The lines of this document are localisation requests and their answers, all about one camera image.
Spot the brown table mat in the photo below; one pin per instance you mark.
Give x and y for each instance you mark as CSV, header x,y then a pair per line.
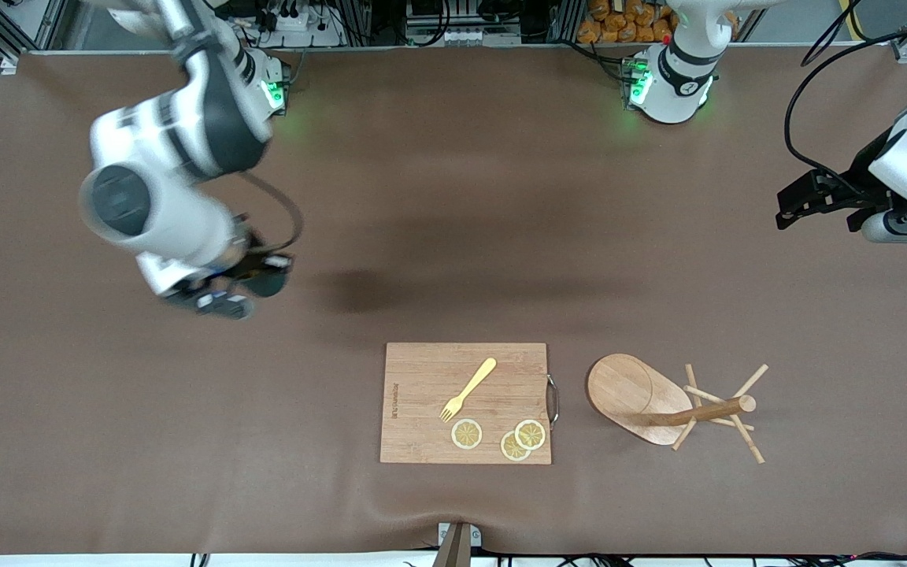
x,y
264,472

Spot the lemon slice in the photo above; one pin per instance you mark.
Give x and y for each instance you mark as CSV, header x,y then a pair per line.
x,y
531,434
510,450
467,434

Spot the orange snack packs pile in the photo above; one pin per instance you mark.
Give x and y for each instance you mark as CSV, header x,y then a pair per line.
x,y
611,24

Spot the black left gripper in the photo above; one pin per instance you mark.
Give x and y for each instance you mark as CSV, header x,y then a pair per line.
x,y
865,176

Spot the grey metal camera bracket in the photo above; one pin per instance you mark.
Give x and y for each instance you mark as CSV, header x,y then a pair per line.
x,y
455,551

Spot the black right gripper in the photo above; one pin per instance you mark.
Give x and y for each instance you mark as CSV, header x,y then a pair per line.
x,y
262,282

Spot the bamboo cutting board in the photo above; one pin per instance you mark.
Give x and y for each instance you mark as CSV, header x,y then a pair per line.
x,y
422,409

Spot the dark green ribbed mug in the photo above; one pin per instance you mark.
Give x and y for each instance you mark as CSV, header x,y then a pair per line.
x,y
268,282

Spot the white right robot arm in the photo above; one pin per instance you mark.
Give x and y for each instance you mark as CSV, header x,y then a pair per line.
x,y
186,134

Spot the wooden mug tree rack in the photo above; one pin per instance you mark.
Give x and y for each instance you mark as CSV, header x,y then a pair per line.
x,y
619,390

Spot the white power strip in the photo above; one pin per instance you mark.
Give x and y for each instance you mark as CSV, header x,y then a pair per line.
x,y
304,27

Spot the yellow plastic fork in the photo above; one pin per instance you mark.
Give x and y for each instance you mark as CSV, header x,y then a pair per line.
x,y
475,382

